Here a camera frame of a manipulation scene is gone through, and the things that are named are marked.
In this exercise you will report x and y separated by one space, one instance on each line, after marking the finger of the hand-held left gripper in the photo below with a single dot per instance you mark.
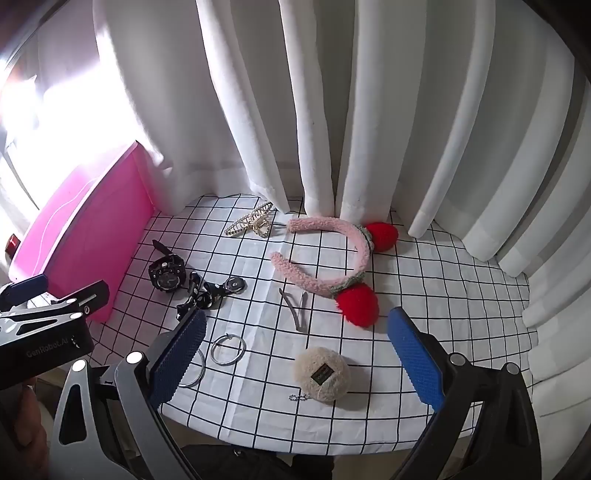
69 302
25 287

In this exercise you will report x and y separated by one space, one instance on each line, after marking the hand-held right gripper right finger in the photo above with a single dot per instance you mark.
415 360

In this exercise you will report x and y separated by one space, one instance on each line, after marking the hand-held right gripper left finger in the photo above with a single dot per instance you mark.
180 355

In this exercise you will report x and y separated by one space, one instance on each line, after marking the black printed ribbon accessory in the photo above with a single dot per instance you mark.
207 293

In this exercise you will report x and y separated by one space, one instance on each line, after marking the pink plastic basin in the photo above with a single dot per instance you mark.
83 221

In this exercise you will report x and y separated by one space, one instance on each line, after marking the black wrist watch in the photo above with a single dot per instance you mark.
165 274

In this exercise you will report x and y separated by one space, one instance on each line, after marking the grey metal hair clip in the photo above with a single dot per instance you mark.
303 309
291 309

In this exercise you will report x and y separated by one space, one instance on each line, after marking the pink fluffy strawberry headband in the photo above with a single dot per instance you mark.
360 249

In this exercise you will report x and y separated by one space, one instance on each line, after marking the person's left hand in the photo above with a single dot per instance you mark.
34 429

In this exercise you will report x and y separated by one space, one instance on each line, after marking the silver hoop earring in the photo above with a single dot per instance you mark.
228 364
197 376

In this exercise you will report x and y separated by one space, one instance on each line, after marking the small silver earring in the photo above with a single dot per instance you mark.
298 397

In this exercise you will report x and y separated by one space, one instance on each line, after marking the silver metal trinket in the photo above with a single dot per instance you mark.
251 221

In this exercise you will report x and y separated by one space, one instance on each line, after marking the white curtain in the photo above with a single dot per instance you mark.
323 92

